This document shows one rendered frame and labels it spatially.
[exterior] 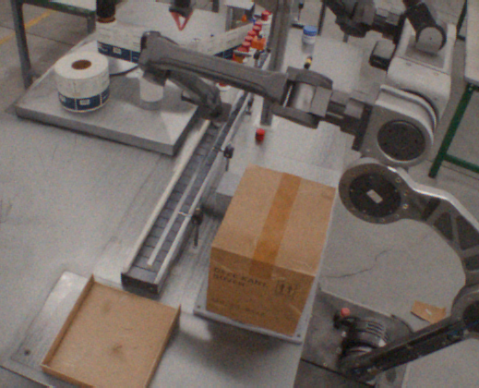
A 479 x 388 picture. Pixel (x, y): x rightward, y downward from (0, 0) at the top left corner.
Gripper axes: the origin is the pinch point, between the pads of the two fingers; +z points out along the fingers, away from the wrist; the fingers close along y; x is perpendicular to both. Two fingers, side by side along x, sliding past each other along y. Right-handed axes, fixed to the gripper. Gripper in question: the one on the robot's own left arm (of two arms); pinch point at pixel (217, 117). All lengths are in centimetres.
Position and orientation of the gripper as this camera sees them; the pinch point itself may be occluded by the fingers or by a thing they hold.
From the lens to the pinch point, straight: 178.5
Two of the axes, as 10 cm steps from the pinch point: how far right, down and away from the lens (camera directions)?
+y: -9.6, -2.6, 0.8
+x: -2.7, 9.6, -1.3
